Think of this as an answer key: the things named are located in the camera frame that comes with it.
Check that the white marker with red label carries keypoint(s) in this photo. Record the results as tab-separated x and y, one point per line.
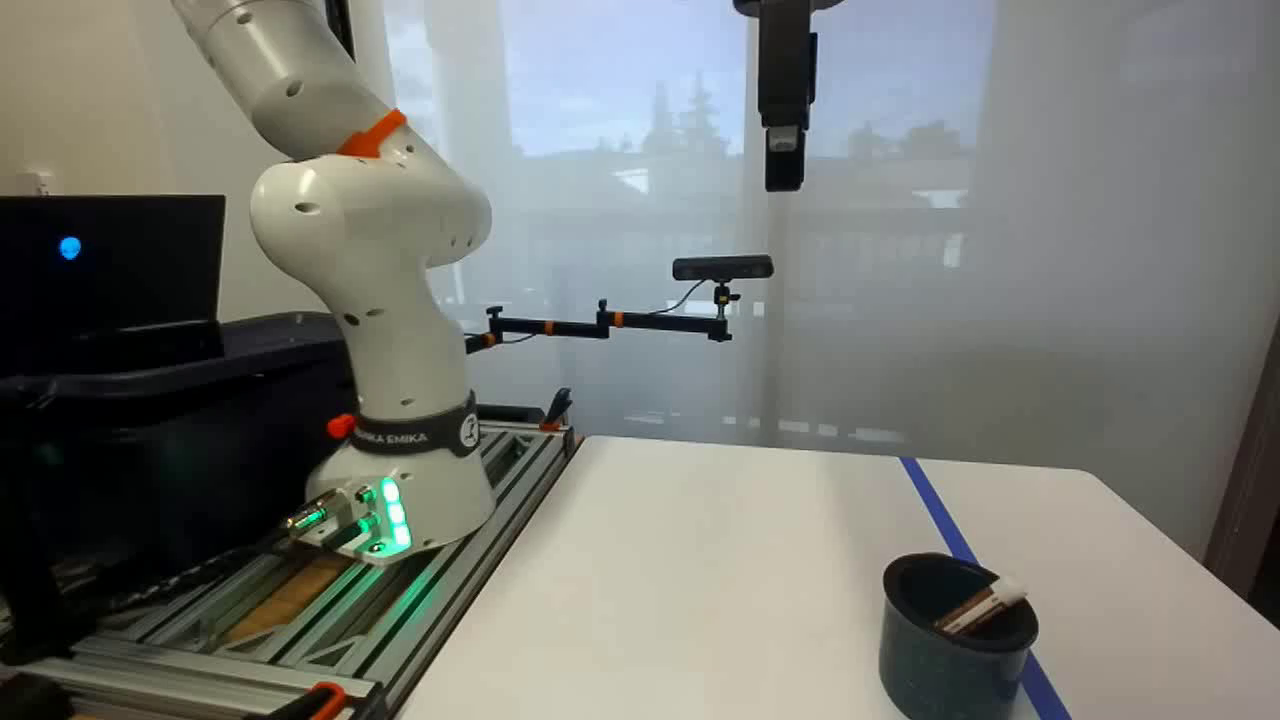
986	607

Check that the aluminium rail base frame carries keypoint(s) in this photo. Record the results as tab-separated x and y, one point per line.
441	585

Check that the black exterior camera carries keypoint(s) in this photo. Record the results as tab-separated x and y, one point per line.
720	268

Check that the dark blue cup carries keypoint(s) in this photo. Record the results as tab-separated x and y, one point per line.
935	664

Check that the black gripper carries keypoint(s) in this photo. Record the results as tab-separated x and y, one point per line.
784	65

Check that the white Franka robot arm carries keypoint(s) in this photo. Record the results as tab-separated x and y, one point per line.
387	266

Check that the brown wooden board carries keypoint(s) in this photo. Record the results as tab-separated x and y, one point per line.
286	603

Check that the black monitor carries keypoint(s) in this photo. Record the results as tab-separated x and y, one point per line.
105	282

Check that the black storage bin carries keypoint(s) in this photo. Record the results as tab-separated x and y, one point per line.
160	455

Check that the small black orange clamp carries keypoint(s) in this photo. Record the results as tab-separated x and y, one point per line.
554	410

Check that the blue tape strip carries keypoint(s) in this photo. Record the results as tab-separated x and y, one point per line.
943	513

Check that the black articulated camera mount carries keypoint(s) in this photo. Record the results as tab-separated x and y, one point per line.
600	323

